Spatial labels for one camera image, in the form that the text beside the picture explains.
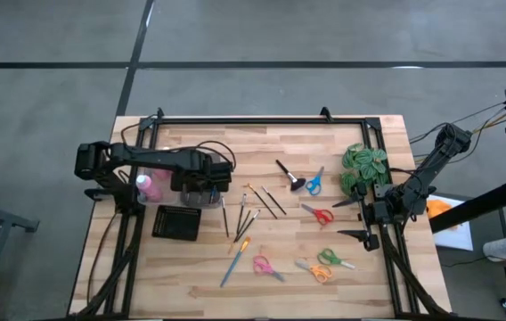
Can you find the orange cloth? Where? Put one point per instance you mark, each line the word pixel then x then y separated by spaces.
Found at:
pixel 439 208

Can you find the black paintbrush tan tail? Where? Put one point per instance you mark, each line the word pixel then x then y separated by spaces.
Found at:
pixel 253 218

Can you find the black rail clamp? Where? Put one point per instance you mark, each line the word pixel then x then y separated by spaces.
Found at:
pixel 159 113
pixel 325 113

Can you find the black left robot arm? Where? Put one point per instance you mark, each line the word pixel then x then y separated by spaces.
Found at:
pixel 146 157

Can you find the potted striped-leaf plant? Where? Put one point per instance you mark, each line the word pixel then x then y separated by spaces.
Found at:
pixel 364 165

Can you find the red scissors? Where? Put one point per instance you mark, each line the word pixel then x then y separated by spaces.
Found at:
pixel 314 211

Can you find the green scissors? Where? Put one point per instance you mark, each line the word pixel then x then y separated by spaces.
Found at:
pixel 341 263

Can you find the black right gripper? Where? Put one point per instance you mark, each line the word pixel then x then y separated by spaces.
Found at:
pixel 371 218

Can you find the pink scissors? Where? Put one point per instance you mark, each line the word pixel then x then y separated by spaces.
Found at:
pixel 271 272

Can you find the black metal beam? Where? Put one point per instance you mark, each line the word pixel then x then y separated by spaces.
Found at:
pixel 480 205

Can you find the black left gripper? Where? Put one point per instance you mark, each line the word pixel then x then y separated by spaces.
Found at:
pixel 204 178

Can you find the black fluffy makeup brush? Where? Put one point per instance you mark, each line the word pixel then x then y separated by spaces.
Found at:
pixel 297 183

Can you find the large blue paintbrush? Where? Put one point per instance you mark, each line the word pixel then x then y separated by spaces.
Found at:
pixel 235 262

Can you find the white grey cylinder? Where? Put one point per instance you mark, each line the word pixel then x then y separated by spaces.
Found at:
pixel 502 249

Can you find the blue scissors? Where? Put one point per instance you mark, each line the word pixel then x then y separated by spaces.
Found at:
pixel 318 177

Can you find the orange scissors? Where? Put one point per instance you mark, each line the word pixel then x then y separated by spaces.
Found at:
pixel 308 266

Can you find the black mesh plastic basket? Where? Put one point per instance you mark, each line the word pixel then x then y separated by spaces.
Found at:
pixel 176 223

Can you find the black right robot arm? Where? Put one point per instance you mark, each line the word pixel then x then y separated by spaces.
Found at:
pixel 431 160

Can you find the clear plastic storage bin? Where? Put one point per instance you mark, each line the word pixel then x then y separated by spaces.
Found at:
pixel 168 198

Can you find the white paper sheet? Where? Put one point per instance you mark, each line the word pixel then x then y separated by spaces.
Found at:
pixel 458 236

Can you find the thin blue paintbrush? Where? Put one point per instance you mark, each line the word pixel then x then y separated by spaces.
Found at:
pixel 213 195

